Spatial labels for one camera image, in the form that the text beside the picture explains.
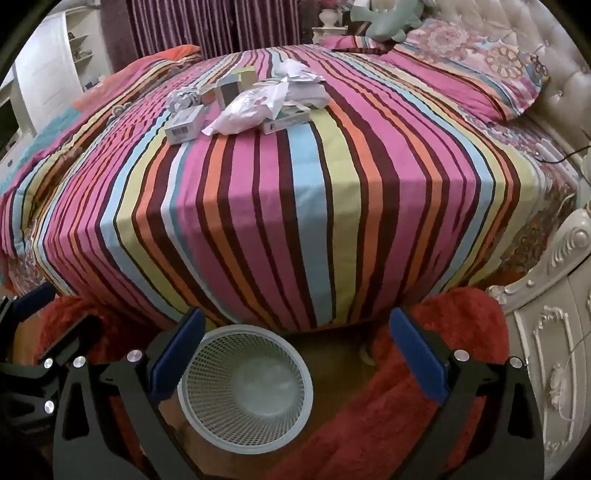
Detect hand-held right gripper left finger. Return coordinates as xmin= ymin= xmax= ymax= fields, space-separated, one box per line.
xmin=53 ymin=307 xmax=207 ymax=480

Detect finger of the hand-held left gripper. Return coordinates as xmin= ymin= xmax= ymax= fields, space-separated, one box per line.
xmin=0 ymin=282 xmax=57 ymax=337
xmin=0 ymin=315 xmax=104 ymax=437

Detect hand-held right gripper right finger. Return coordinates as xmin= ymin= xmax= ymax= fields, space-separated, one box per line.
xmin=389 ymin=307 xmax=546 ymax=480

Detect white mesh waste basket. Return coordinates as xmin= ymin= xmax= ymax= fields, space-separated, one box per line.
xmin=178 ymin=324 xmax=315 ymax=454

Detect paper ball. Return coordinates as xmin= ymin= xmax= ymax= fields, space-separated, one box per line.
xmin=166 ymin=87 xmax=204 ymax=114

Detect white teal box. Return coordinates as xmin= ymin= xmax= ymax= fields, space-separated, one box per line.
xmin=262 ymin=111 xmax=311 ymax=136

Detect grey box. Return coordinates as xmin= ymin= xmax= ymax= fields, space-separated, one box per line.
xmin=216 ymin=76 xmax=241 ymax=109

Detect red fluffy rug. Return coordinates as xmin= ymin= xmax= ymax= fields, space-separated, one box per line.
xmin=34 ymin=285 xmax=511 ymax=480

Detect white ornate nightstand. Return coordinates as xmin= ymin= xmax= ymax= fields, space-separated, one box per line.
xmin=487 ymin=208 xmax=591 ymax=467

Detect striped bedspread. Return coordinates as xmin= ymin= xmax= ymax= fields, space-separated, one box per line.
xmin=0 ymin=44 xmax=583 ymax=333

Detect floral bed sheet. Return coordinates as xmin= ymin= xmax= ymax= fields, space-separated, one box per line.
xmin=499 ymin=111 xmax=583 ymax=275

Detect white shelf cabinet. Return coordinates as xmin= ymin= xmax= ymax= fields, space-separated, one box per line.
xmin=0 ymin=9 xmax=114 ymax=162

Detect white barcode box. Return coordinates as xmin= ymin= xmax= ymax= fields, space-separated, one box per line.
xmin=165 ymin=105 xmax=206 ymax=145

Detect white plastic bag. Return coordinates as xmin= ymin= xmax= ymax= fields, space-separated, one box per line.
xmin=202 ymin=82 xmax=289 ymax=137

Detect white tissue packet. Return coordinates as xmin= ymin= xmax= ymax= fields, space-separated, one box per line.
xmin=284 ymin=80 xmax=329 ymax=110

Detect floral pillow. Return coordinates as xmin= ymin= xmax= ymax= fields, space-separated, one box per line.
xmin=318 ymin=18 xmax=550 ymax=125

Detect purple curtain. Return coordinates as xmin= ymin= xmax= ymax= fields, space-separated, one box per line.
xmin=99 ymin=0 xmax=315 ymax=70

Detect green plush toy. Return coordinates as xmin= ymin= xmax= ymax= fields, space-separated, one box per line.
xmin=351 ymin=0 xmax=437 ymax=42

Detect white vase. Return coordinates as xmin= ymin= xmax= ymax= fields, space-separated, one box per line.
xmin=311 ymin=4 xmax=349 ymax=44

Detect cream tufted headboard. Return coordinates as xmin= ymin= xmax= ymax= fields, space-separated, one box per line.
xmin=434 ymin=0 xmax=591 ymax=153

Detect black cable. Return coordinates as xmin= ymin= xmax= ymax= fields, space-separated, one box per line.
xmin=545 ymin=145 xmax=591 ymax=165

